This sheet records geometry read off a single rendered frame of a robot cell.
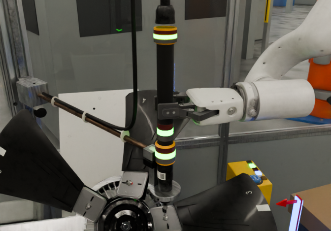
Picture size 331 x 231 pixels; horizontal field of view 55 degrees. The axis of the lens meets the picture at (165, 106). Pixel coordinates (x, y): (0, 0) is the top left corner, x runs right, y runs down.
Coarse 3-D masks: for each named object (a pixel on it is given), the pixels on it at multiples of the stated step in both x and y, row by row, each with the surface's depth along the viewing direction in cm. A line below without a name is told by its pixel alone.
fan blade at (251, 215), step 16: (240, 176) 86; (208, 192) 83; (224, 192) 82; (240, 192) 82; (256, 192) 82; (176, 208) 78; (192, 208) 78; (208, 208) 77; (224, 208) 77; (240, 208) 78; (256, 208) 78; (192, 224) 73; (208, 224) 73; (224, 224) 74; (240, 224) 74; (256, 224) 75; (272, 224) 75
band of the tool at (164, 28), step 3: (156, 27) 60; (159, 27) 61; (162, 27) 61; (165, 27) 61; (168, 27) 61; (171, 27) 61; (174, 27) 60; (156, 30) 58; (159, 30) 57; (162, 30) 57; (165, 30) 57; (168, 30) 57; (171, 30) 57; (159, 39) 58; (162, 39) 58; (165, 39) 58; (168, 39) 58
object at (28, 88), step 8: (24, 80) 109; (32, 80) 109; (40, 80) 109; (24, 88) 104; (32, 88) 104; (40, 88) 106; (48, 88) 108; (24, 96) 106; (32, 96) 104; (32, 104) 105; (40, 104) 107
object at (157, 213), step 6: (150, 210) 78; (156, 210) 78; (168, 210) 78; (174, 210) 78; (156, 216) 76; (162, 216) 76; (168, 216) 76; (174, 216) 76; (156, 222) 74; (162, 222) 74; (168, 222) 74; (174, 222) 74; (156, 228) 73; (162, 228) 73; (174, 228) 73; (180, 228) 72
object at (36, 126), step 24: (24, 120) 72; (0, 144) 73; (24, 144) 72; (48, 144) 71; (24, 168) 73; (48, 168) 72; (0, 192) 76; (24, 192) 76; (48, 192) 74; (72, 192) 73
